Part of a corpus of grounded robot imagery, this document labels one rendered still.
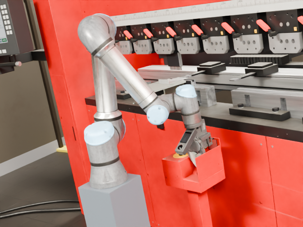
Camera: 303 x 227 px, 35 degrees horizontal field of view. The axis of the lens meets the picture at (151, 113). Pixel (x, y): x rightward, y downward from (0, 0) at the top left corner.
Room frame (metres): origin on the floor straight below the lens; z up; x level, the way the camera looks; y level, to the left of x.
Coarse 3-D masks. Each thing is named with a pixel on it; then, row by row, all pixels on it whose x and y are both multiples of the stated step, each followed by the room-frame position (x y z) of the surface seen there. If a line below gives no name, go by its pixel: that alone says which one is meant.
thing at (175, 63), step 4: (168, 56) 2.57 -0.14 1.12; (172, 56) 2.54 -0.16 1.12; (176, 56) 2.51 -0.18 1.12; (180, 56) 2.51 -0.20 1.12; (168, 60) 2.58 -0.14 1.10; (172, 60) 2.55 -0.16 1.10; (176, 60) 2.52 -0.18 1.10; (180, 60) 2.51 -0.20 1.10; (168, 64) 2.58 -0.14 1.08; (172, 64) 2.55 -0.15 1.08; (176, 64) 2.52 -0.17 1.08; (180, 64) 2.51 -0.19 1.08; (172, 68) 2.57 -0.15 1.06; (176, 68) 2.54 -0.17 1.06; (180, 68) 2.52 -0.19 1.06
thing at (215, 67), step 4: (200, 64) 2.68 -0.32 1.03; (204, 64) 2.65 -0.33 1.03; (208, 64) 2.63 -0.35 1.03; (212, 64) 2.61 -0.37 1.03; (216, 64) 2.63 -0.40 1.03; (220, 64) 2.63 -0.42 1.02; (224, 64) 2.64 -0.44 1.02; (200, 68) 2.66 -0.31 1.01; (204, 68) 2.64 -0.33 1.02; (208, 68) 2.61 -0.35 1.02; (212, 68) 2.60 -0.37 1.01; (216, 68) 2.61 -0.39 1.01; (220, 68) 2.63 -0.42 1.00; (224, 68) 2.64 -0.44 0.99; (196, 72) 2.62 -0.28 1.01; (200, 72) 2.61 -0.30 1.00; (204, 72) 2.62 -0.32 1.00; (208, 72) 2.61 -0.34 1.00; (212, 72) 2.59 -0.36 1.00; (216, 72) 2.61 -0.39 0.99; (184, 76) 2.57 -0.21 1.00; (188, 76) 2.56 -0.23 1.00; (192, 76) 2.57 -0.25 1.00
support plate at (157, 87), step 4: (148, 84) 2.55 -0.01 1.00; (152, 84) 2.53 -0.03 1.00; (156, 84) 2.51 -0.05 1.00; (160, 84) 2.49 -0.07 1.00; (164, 84) 2.47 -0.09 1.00; (168, 84) 2.45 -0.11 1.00; (176, 84) 2.43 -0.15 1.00; (152, 88) 2.42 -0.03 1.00; (156, 88) 2.40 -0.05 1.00; (160, 88) 2.38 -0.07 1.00; (164, 88) 2.39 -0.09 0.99
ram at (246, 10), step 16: (80, 0) 3.23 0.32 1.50; (96, 0) 3.05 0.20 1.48; (112, 0) 2.90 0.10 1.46; (128, 0) 2.76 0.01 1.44; (144, 0) 2.63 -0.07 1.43; (160, 0) 2.51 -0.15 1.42; (176, 0) 2.40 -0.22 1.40; (192, 0) 2.31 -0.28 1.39; (208, 0) 2.21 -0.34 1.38; (224, 0) 2.13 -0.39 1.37; (160, 16) 2.53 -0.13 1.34; (176, 16) 2.42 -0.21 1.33; (192, 16) 2.32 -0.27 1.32; (208, 16) 2.23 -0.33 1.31
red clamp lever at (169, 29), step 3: (168, 27) 2.43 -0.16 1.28; (168, 30) 2.42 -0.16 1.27; (171, 30) 2.42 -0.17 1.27; (171, 33) 2.40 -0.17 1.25; (174, 33) 2.40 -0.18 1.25; (174, 36) 2.40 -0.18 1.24; (177, 36) 2.39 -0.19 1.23; (174, 39) 2.38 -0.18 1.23; (177, 39) 2.38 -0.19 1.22; (180, 39) 2.39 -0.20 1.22
